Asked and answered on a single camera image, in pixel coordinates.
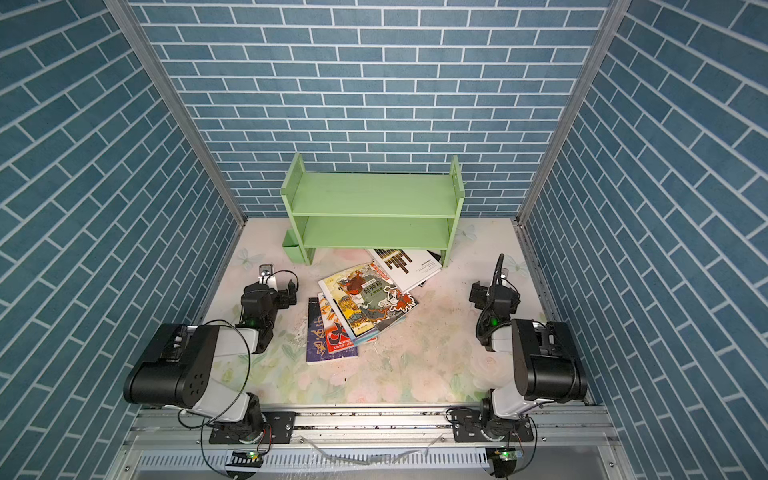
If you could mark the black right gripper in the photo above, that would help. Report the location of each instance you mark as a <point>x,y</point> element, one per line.
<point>495,294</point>

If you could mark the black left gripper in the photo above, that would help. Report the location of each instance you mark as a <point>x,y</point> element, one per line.
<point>282,293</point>

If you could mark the white book with brown bars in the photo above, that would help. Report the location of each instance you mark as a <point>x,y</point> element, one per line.
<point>407,268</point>

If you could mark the green red illustrated comic book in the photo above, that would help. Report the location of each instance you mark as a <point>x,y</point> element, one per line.
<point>366,301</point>

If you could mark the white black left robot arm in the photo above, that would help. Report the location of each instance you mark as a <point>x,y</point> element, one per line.
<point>175,367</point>

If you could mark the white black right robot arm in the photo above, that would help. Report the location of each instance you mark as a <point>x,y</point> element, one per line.
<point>545,360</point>

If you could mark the small green side box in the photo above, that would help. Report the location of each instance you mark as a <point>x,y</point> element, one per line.
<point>292,248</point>

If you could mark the dark purple book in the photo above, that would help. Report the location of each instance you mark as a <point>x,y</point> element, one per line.
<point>311,356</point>

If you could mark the yellow red illustrated book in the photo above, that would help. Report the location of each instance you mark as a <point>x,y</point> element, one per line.
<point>326,333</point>

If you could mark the green wooden two-tier shelf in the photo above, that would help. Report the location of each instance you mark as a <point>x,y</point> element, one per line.
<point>373,210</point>

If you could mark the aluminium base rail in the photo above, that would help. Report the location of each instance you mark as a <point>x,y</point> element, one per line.
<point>391,426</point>

